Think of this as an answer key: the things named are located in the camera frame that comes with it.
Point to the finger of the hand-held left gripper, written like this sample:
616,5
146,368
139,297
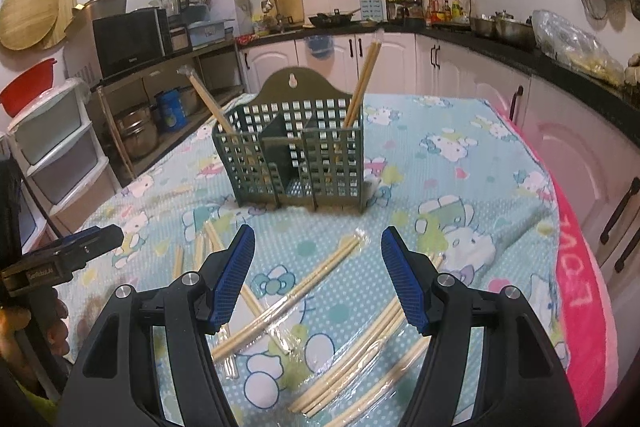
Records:
95,239

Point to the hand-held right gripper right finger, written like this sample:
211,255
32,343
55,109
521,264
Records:
405,287

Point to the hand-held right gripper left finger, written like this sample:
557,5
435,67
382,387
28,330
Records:
235,277

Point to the plastic-wrapped chopstick pair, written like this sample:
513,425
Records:
178,263
380,374
310,274
370,407
214,237
205,99
360,339
362,79

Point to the green plastic utensil holder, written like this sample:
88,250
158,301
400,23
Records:
300,117

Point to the person's left hand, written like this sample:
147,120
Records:
59,329

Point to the white plastic drawer cabinet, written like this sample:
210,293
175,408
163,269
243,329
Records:
55,147

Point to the long wooden stick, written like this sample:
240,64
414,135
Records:
117,137

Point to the cartoon cat printed blanket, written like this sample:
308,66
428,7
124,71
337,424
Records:
450,187

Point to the steel stock pot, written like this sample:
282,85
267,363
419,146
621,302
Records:
137,134

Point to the blue metal canister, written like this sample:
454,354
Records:
171,109

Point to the red plastic basin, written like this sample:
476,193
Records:
27,87

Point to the pink towel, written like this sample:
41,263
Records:
575,267

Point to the black microwave oven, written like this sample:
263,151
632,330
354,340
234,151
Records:
127,39

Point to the steel kitchen shelf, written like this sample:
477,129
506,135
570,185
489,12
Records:
215,57

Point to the grey cooking pot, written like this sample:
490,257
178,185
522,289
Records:
107,6

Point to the small round bamboo board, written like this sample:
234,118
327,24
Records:
67,7

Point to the large round bamboo board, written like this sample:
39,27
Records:
25,14

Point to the blue plastic box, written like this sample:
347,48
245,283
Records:
212,34

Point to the blue hanging cloth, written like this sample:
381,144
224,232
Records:
318,47

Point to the black kitchen countertop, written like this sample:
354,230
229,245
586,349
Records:
550,61

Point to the black wok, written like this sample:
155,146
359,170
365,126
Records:
330,19

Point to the kitchen faucet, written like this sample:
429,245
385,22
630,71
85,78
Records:
271,4

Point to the steel cooking pots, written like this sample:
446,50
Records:
500,27

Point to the blue white knife block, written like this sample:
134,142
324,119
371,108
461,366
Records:
372,9

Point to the row of sauce bottles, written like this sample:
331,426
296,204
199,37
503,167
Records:
442,9

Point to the clear plastic bag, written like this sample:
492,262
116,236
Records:
575,44

